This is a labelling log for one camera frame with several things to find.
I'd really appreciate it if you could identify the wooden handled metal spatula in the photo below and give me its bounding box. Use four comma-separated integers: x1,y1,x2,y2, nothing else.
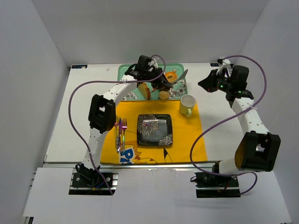
173,69,188,84

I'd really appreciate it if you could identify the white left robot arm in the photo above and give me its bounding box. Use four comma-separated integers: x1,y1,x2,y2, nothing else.
75,55,172,185

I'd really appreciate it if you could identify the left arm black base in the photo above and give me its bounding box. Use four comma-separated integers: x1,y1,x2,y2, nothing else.
69,164,118,196

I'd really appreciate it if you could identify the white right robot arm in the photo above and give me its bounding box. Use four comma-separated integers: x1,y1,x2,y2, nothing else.
198,65,281,175

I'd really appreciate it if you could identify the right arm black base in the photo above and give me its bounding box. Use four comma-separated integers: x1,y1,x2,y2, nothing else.
190,172,241,198

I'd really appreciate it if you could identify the blue label right corner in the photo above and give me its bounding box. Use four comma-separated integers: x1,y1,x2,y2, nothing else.
210,63,220,67

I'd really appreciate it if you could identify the blue label corner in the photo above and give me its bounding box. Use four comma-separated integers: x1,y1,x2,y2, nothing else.
71,64,87,69
210,63,220,67

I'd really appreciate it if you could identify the small round muffin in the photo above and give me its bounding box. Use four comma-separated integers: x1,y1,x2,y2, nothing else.
158,91,170,100

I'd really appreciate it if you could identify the sliced loaf cake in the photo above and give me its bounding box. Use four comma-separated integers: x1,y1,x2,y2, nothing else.
138,83,151,100

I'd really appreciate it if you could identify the green floral tray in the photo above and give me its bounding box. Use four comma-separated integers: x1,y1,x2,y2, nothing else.
117,63,188,101

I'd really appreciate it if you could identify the yellow green mug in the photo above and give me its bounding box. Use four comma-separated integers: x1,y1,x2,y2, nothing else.
179,94,196,117

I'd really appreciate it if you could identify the black floral square plate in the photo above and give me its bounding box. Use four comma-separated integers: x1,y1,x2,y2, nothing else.
137,114,173,147

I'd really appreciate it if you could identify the iridescent knife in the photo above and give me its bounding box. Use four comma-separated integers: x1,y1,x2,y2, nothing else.
117,118,122,153

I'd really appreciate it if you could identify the iridescent fork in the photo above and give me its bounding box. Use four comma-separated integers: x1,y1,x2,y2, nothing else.
121,118,128,153

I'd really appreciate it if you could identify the iridescent spoon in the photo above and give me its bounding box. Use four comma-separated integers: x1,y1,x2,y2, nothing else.
114,123,120,152

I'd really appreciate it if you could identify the blue label left corner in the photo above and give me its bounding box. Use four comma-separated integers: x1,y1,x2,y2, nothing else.
71,64,87,69

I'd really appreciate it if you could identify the yellow cartoon placemat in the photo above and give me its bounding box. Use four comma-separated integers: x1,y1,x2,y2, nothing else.
100,100,207,165

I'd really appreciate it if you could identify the glazed ring donut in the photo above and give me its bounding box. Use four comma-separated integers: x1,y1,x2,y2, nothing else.
165,71,178,84

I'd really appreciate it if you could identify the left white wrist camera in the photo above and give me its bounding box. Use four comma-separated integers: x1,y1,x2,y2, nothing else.
148,59,159,71

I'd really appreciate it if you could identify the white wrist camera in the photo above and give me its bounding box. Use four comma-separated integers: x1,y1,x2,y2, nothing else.
216,57,231,75
148,59,159,71

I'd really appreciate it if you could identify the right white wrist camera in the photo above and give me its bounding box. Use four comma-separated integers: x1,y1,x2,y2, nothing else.
216,57,231,75

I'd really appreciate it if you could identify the aluminium front rail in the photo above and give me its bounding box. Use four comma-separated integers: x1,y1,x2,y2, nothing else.
30,153,267,191

